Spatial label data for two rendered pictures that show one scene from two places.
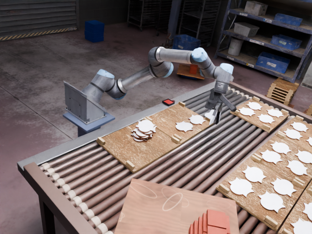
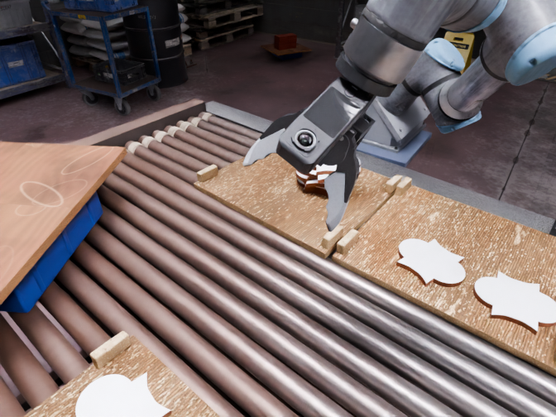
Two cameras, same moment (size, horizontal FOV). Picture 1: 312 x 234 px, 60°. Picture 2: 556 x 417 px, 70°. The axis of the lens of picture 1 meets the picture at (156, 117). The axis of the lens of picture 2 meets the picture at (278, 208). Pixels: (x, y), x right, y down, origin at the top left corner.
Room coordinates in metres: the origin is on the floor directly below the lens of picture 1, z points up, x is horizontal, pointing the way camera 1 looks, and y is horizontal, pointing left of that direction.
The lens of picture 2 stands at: (1.32, -0.78, 1.48)
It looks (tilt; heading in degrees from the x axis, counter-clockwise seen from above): 36 degrees down; 91
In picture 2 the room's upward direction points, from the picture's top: straight up
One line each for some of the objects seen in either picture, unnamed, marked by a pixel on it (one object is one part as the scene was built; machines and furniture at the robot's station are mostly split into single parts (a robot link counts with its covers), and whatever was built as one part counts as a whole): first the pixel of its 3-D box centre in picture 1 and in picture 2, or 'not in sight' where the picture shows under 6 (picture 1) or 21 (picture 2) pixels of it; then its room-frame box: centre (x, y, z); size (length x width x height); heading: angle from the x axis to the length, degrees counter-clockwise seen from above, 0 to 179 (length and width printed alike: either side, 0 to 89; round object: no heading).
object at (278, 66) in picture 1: (273, 62); not in sight; (5.77, -2.30, 0.25); 0.62 x 0.42 x 0.22; 64
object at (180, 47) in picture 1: (185, 46); not in sight; (6.10, -0.41, 0.19); 0.50 x 0.41 x 0.37; 50
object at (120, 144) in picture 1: (139, 143); (298, 185); (1.36, 0.08, 0.93); 0.41 x 0.35 x 0.02; 141
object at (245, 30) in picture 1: (245, 29); not in sight; (6.19, -1.62, 0.74); 0.44 x 0.36 x 0.20; 43
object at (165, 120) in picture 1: (179, 121); (463, 256); (1.69, -0.18, 0.93); 0.41 x 0.35 x 0.02; 143
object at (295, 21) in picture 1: (288, 19); not in sight; (5.75, -2.26, 1.14); 0.50 x 0.38 x 0.11; 65
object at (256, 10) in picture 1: (256, 8); not in sight; (6.19, -1.70, 1.20); 0.36 x 0.28 x 0.22; 44
